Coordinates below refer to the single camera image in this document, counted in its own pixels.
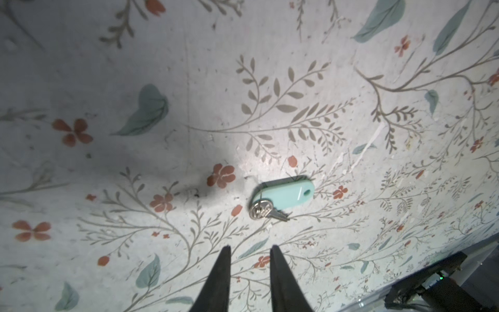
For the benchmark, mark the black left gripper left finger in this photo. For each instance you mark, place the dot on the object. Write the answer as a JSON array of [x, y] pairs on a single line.
[[214, 295]]

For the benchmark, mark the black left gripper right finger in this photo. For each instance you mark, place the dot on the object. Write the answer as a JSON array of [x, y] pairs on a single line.
[[285, 291]]

